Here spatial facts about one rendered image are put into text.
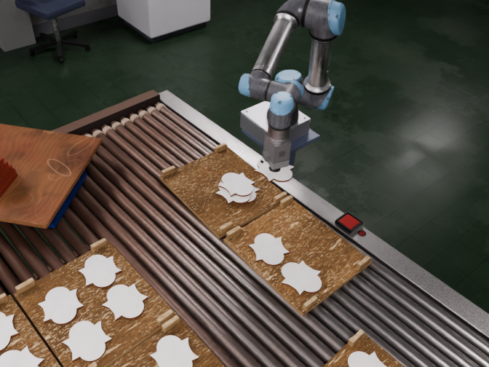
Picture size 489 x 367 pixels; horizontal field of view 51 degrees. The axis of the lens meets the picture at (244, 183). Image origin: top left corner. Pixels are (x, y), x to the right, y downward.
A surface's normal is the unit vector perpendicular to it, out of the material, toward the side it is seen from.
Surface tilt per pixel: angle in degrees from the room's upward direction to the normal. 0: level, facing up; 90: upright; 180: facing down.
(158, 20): 90
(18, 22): 90
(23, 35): 90
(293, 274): 0
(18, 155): 0
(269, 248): 0
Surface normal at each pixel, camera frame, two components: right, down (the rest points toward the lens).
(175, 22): 0.64, 0.54
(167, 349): 0.04, -0.74
